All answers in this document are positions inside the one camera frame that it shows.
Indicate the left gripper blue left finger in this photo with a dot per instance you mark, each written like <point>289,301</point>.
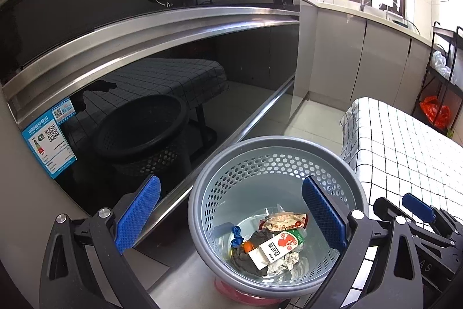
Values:
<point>130,225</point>

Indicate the dark grey rag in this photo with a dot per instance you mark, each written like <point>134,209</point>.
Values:
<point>243,262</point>

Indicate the clear bag on shelf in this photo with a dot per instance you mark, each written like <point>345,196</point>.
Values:
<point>447,69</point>

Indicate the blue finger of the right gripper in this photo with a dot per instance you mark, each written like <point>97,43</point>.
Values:
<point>420,209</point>
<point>386,210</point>

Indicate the blue energy label sticker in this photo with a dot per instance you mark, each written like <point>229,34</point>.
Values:
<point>46,140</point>

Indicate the blue rubber glove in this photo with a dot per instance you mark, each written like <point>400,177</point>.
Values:
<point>237,240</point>

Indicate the clear plastic cup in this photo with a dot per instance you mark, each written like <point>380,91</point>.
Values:
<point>223,233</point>

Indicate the red snack wrapper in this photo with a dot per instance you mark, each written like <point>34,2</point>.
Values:
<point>284,221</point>

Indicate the grey kitchen cabinets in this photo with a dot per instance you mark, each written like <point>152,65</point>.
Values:
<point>345,54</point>

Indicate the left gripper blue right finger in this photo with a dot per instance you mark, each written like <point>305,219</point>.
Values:
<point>330,219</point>

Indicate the black metal shelf rack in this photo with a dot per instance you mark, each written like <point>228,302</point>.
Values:
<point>434,84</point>

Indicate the white green milk carton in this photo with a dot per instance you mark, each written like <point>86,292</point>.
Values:
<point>277,247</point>

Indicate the red plastic bag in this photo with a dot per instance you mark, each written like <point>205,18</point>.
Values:
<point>438,115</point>

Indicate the orange peel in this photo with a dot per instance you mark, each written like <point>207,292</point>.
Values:
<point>247,246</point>

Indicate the grey perforated trash basket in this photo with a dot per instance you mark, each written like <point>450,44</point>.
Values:
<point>257,184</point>

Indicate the white black checkered tablecloth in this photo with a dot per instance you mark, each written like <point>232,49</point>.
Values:
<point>392,154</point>

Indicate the white paper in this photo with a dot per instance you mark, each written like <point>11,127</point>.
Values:
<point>283,264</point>

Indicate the black built-in oven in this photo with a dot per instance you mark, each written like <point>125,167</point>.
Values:
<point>148,80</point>

